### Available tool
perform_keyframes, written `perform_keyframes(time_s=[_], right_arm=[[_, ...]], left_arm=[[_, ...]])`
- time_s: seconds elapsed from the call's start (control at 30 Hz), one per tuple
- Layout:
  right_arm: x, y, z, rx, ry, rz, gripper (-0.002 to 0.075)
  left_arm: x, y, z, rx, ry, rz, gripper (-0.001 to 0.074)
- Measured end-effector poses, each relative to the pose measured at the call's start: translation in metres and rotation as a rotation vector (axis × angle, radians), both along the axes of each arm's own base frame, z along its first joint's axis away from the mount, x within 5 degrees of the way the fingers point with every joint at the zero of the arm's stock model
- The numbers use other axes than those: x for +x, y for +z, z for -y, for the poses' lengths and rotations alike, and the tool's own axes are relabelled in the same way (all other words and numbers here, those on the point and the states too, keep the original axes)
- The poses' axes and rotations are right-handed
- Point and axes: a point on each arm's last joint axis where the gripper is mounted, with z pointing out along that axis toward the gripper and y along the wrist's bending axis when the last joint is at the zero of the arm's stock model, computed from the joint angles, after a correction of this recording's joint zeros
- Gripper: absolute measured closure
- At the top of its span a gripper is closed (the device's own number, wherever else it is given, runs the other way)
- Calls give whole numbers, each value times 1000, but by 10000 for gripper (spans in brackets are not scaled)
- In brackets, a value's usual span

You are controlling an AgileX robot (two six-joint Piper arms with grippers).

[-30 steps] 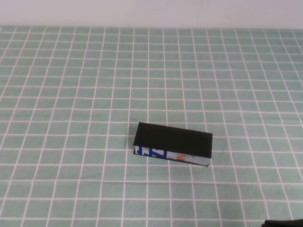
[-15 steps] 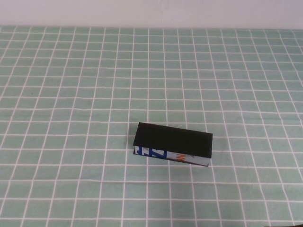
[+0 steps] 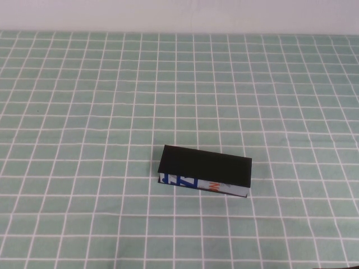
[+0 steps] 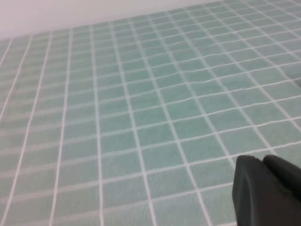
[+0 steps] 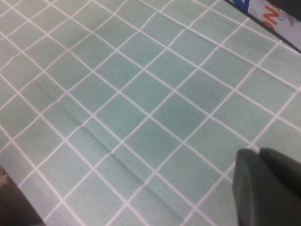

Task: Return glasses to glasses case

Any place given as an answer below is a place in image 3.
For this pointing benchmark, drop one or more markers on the black glasses case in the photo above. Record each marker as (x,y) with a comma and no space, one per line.
(204,168)

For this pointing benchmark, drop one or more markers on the green white checked tablecloth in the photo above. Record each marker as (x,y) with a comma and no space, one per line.
(84,84)

